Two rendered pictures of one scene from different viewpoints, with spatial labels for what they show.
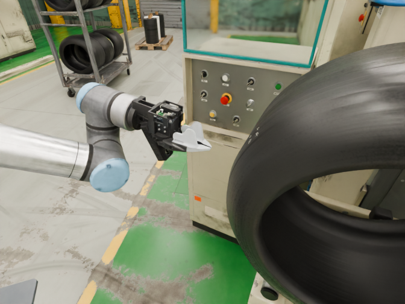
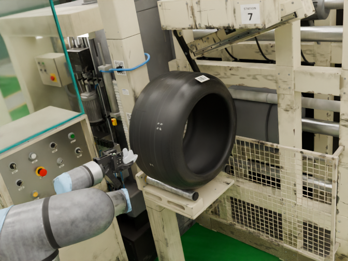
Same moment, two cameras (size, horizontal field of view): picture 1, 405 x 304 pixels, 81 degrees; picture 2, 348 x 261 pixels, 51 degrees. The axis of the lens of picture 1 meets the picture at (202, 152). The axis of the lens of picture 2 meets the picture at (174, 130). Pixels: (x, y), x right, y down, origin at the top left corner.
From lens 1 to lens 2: 1.31 m
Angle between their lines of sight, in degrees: 61
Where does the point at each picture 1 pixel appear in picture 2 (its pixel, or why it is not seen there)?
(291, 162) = (180, 119)
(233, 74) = (37, 149)
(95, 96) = (77, 175)
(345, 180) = not seen: hidden behind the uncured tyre
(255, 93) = (59, 151)
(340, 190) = not seen: hidden behind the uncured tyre
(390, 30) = (134, 77)
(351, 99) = (178, 95)
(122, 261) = not seen: outside the picture
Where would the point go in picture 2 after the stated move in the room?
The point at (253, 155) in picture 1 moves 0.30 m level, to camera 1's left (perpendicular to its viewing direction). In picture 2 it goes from (168, 129) to (145, 167)
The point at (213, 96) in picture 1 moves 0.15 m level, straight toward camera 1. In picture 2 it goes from (28, 178) to (52, 180)
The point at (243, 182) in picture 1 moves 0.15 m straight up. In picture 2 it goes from (171, 142) to (165, 110)
